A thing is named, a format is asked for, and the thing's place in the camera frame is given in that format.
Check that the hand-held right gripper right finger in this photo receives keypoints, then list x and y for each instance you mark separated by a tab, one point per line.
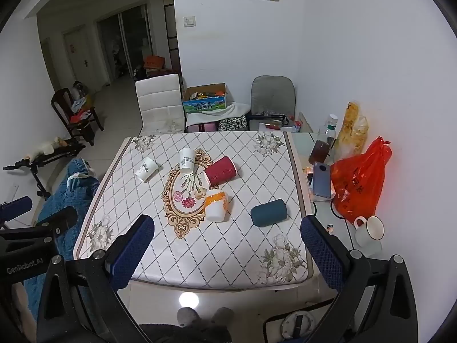
321	253

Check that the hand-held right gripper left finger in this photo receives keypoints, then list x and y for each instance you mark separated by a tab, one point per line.
131	252

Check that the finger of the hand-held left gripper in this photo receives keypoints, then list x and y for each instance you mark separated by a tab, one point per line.
16	208
53	219

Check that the teal ribbed paper cup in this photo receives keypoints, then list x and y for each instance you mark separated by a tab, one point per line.
268	213

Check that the white cup with plant print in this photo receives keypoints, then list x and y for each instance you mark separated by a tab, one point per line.
146	169

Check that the orange and white cup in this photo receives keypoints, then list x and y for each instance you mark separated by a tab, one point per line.
215	210

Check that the white cup with text print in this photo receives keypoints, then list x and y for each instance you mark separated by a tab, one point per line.
186	162

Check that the red ribbed paper cup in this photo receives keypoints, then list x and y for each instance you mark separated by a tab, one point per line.
221	175

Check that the blue knitted blanket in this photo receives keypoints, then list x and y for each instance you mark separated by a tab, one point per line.
71	200

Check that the small photo card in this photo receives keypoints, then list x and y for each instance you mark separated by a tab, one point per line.
330	228

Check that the white enamel mug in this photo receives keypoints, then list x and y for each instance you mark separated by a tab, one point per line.
371	230

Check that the beige soft toy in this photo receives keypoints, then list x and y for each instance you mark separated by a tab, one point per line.
46	146

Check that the black tripod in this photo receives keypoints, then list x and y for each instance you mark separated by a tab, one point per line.
68	150

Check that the blue smartphone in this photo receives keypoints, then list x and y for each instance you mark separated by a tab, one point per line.
321	182

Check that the black base with white disc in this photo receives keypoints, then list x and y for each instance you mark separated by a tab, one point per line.
298	325

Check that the red plastic bag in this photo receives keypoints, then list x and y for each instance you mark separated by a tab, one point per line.
357	182

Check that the grey plush slipper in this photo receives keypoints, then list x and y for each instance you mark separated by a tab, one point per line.
222	316
188	317

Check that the quilted floral table cover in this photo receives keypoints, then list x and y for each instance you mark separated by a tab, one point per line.
232	253

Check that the brown glass jar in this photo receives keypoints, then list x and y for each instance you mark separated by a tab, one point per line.
319	152

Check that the pile of clothes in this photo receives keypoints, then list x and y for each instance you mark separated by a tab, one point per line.
81	109

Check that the dark wooden chair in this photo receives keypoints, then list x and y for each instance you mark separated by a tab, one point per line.
59	100

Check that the yellow plastic bag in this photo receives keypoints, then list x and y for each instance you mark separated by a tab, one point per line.
351	132

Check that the clear plastic bottle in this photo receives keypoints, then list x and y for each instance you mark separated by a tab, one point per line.
330	128

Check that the pink box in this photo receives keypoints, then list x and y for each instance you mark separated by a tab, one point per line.
201	127

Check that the black folded stand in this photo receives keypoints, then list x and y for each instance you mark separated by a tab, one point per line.
266	117

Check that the black white patterned bag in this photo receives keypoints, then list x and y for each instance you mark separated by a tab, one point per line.
232	124

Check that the white padded chair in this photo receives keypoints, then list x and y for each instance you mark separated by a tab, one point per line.
159	96

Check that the printed cardboard box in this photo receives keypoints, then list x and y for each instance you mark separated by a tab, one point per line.
205	106

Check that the grey cushioned chair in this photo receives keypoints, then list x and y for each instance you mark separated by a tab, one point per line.
273	93

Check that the white cloth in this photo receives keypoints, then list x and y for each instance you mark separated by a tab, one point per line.
235	109

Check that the orange box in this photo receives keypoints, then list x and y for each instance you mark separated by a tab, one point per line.
154	62

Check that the glass sliding door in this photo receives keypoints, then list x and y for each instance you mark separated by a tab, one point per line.
125	43

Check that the white wall switch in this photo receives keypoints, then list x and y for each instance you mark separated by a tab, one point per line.
189	21

